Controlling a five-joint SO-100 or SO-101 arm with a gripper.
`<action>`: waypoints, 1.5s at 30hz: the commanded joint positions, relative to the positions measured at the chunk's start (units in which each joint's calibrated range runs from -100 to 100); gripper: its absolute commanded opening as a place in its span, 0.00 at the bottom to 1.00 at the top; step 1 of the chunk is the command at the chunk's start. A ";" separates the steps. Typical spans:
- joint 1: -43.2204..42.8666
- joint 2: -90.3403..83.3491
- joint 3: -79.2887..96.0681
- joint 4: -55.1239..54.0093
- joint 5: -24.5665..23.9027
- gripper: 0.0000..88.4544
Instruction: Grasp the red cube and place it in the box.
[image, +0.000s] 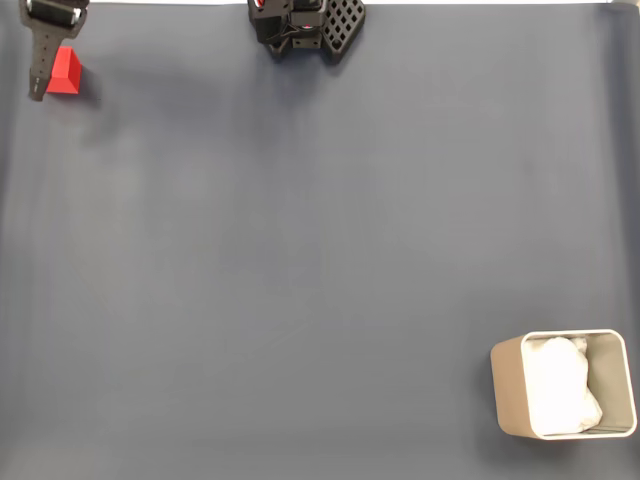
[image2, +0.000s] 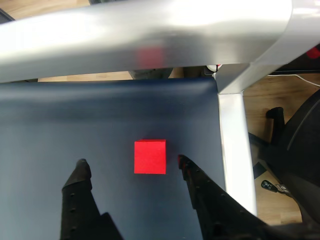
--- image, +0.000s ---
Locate dark blue-grey mat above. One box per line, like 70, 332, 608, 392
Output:
0, 3, 640, 480

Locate beige square box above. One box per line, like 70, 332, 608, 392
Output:
489, 328, 640, 441

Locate red cube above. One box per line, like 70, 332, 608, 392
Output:
44, 46, 83, 95

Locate white crumpled paper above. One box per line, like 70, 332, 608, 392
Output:
523, 335, 605, 436

